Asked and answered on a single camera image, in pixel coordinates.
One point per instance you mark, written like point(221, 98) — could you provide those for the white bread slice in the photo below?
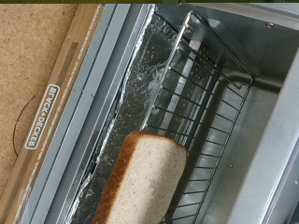
point(146, 180)

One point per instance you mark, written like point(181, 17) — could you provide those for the silver toaster oven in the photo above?
point(264, 140)

